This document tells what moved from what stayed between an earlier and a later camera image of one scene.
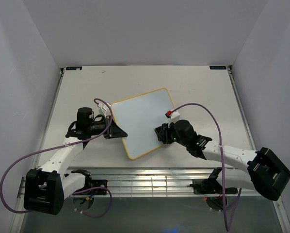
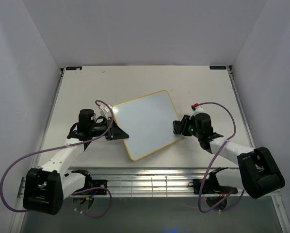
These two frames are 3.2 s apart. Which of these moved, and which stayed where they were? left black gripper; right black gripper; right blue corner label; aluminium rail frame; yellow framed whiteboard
Moved: right black gripper
Stayed: aluminium rail frame; left black gripper; yellow framed whiteboard; right blue corner label
